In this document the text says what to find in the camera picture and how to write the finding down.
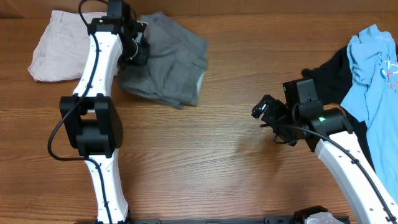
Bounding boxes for grey shorts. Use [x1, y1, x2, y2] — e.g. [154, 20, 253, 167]
[118, 12, 208, 109]

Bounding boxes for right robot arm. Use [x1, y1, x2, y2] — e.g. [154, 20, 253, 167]
[252, 79, 397, 223]

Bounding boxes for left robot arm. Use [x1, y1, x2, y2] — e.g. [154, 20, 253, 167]
[47, 0, 150, 223]

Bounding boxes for black garment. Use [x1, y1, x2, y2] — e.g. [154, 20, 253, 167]
[302, 46, 374, 169]

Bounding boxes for folded beige shorts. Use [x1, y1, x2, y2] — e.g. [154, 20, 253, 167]
[28, 10, 90, 82]

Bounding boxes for light blue t-shirt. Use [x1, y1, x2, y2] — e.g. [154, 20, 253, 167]
[341, 25, 397, 200]

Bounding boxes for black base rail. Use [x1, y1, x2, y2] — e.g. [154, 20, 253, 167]
[74, 214, 352, 224]

